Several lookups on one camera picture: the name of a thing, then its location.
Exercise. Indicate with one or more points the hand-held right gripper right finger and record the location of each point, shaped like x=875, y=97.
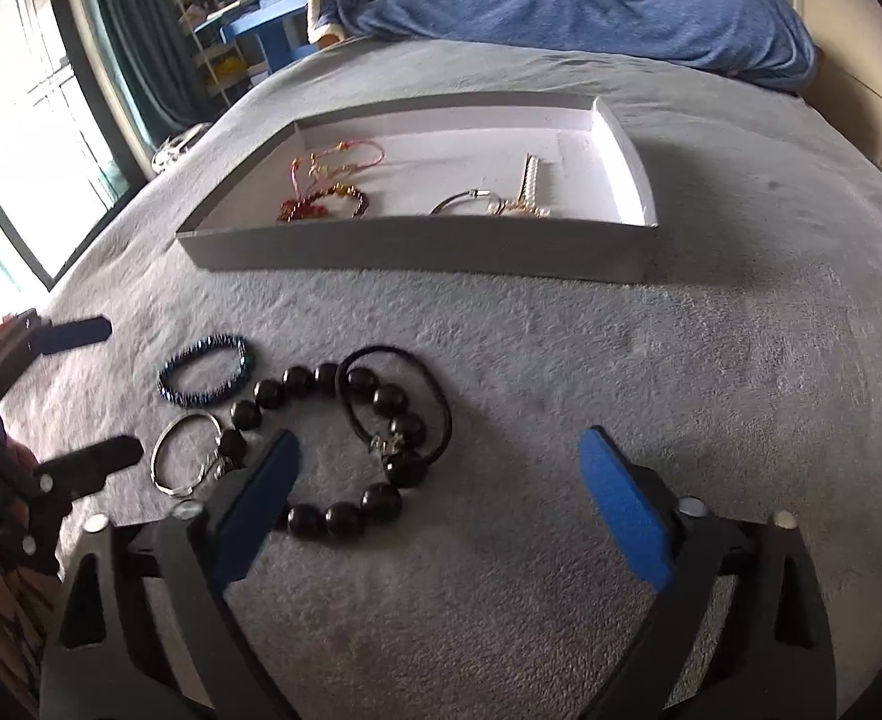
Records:
x=628, y=510

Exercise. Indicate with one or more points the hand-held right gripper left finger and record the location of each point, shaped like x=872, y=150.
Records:
x=257, y=510

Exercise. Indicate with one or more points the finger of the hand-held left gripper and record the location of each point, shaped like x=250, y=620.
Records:
x=73, y=335
x=92, y=461

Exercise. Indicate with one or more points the grey cardboard box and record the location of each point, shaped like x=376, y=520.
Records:
x=411, y=247

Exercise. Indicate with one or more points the pearl hair clip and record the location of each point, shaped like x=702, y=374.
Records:
x=532, y=176

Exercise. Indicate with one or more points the silver bangle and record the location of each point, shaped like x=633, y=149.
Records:
x=478, y=193

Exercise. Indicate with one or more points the grey bed blanket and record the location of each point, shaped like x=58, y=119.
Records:
x=561, y=360

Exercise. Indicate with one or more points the window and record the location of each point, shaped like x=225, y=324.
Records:
x=28, y=150

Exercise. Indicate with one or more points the teal curtain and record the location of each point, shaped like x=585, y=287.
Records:
x=148, y=30

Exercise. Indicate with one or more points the white shelf cart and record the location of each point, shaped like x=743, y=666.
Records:
x=216, y=52

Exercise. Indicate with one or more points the blue desk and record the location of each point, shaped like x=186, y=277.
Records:
x=268, y=30

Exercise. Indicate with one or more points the blue duvet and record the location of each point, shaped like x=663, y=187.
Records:
x=598, y=7

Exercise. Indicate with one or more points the beige wardrobe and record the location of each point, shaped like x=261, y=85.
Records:
x=861, y=52

